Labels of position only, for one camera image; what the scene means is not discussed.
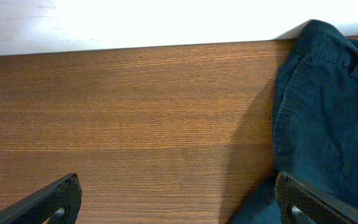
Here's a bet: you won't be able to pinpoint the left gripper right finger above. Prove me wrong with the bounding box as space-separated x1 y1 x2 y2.
275 172 358 224

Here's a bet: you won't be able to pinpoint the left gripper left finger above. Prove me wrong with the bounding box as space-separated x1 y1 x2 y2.
0 173 82 223

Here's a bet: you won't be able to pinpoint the navy blue shorts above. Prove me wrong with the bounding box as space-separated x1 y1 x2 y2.
228 19 358 224

